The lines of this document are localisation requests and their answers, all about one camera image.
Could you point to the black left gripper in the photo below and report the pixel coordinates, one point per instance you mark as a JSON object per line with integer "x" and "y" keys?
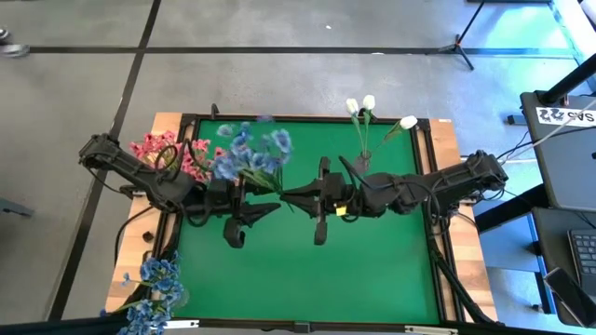
{"x": 223, "y": 200}

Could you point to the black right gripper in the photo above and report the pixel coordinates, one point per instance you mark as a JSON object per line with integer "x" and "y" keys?
{"x": 340, "y": 195}

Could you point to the blue artificial flower bunch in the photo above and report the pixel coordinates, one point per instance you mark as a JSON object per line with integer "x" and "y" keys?
{"x": 146, "y": 318}
{"x": 160, "y": 274}
{"x": 279, "y": 139}

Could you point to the purple glass vase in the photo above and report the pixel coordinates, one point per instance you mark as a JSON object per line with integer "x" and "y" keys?
{"x": 363, "y": 163}

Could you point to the pink artificial flower bunch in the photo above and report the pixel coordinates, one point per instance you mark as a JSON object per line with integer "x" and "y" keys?
{"x": 219, "y": 152}
{"x": 151, "y": 144}
{"x": 198, "y": 160}

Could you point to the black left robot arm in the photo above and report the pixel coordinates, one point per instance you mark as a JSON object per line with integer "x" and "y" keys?
{"x": 139, "y": 174}

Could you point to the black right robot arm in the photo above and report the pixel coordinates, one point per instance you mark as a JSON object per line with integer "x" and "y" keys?
{"x": 465, "y": 179}

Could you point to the yellow gripper tag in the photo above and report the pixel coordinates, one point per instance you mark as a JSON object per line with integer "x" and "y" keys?
{"x": 341, "y": 210}

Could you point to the green table mat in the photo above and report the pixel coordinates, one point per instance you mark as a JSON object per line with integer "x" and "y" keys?
{"x": 302, "y": 279}

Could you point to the black clamp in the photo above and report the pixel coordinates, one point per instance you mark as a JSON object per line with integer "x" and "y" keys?
{"x": 368, "y": 113}
{"x": 214, "y": 111}

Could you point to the small black knob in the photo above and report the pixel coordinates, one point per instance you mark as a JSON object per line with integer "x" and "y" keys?
{"x": 148, "y": 236}

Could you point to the black tripod stand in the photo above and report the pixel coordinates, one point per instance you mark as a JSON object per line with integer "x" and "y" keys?
{"x": 458, "y": 45}

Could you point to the grey floor object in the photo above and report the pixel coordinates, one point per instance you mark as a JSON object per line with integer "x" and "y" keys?
{"x": 16, "y": 208}

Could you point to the black side desk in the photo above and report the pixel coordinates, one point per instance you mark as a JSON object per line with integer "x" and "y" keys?
{"x": 559, "y": 232}

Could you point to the grey laptop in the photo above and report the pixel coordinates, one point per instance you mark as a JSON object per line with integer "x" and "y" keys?
{"x": 568, "y": 172}

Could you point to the white printed label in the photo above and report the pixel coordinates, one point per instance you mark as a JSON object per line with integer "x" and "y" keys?
{"x": 559, "y": 116}

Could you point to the black smartphone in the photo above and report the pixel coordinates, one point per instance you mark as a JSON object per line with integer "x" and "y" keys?
{"x": 565, "y": 295}

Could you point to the black keyboard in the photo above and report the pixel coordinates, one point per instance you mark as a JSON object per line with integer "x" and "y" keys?
{"x": 584, "y": 256}

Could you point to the black stand pole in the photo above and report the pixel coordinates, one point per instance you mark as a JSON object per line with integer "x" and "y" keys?
{"x": 572, "y": 79}

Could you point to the black table frame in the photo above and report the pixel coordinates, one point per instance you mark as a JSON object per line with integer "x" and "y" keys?
{"x": 261, "y": 116}

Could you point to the black table-level camera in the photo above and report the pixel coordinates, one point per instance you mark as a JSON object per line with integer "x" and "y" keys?
{"x": 302, "y": 327}

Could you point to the silver metal bracket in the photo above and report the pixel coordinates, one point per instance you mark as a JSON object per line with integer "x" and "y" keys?
{"x": 184, "y": 324}
{"x": 430, "y": 330}

